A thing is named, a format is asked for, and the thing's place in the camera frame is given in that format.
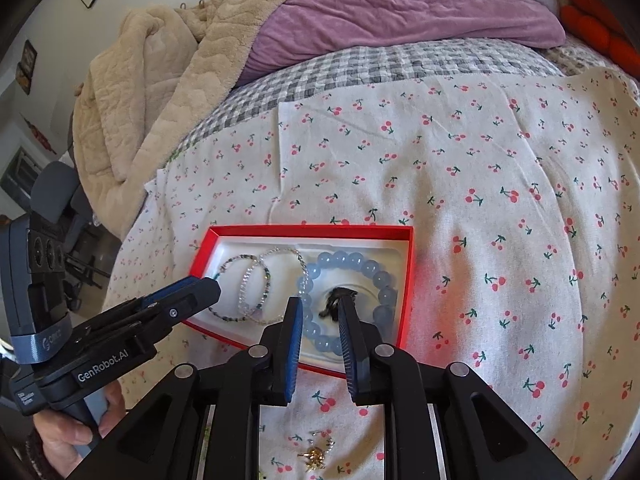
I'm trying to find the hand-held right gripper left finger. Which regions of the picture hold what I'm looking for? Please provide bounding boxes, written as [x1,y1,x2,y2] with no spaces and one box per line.
[65,297,305,480]

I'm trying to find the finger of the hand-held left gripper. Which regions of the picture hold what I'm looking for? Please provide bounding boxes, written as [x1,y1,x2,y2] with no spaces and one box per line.
[112,280,224,348]
[97,276,203,326]

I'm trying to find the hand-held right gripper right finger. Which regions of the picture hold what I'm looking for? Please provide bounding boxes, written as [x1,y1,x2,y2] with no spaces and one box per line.
[338,297,577,480]

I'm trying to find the small black hair tie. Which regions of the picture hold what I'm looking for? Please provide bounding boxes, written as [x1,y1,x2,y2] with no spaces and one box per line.
[320,287,359,322]

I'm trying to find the red jewelry box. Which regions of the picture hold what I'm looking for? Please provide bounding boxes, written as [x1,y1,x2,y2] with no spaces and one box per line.
[184,225,416,380]

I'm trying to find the person's left hand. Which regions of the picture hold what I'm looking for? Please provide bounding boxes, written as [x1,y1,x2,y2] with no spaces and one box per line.
[29,379,127,480]

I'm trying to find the silver earring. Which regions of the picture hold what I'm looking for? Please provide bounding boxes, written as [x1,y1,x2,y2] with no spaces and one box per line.
[307,428,335,454]

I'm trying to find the gold earring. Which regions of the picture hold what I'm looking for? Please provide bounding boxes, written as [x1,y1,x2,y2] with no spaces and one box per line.
[298,447,327,472]

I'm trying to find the grey office chair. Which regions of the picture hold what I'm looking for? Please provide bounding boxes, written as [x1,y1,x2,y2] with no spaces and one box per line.
[29,162,108,306]

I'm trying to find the cherry print cloth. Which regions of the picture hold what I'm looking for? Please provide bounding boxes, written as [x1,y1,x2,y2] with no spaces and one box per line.
[102,66,640,480]

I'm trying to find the beige fleece blanket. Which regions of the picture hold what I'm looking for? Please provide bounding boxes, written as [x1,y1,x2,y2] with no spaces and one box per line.
[71,0,322,239]

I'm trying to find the grey checked bed sheet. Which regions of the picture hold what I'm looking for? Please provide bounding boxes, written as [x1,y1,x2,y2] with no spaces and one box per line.
[169,42,623,162]

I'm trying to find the purple pillow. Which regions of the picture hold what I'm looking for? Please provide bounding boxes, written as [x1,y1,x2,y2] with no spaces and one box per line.
[234,0,567,89]

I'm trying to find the orange plush toy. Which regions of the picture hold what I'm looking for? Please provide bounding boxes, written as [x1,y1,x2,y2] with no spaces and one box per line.
[556,0,640,82]

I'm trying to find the multicoloured small bead bracelet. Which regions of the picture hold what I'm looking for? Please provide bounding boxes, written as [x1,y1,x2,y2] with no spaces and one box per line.
[207,253,274,322]

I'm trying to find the blue bead bracelet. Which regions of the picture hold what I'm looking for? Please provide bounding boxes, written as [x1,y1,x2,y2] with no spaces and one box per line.
[298,249,402,358]

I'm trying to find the clear crystal bracelet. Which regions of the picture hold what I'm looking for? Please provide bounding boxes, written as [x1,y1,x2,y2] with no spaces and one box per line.
[238,247,307,325]

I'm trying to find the red chili wall ornament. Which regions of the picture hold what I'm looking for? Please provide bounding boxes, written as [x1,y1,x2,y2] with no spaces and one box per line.
[21,115,59,156]

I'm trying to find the small wall poster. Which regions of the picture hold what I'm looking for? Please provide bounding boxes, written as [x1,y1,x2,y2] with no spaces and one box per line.
[14,40,39,94]

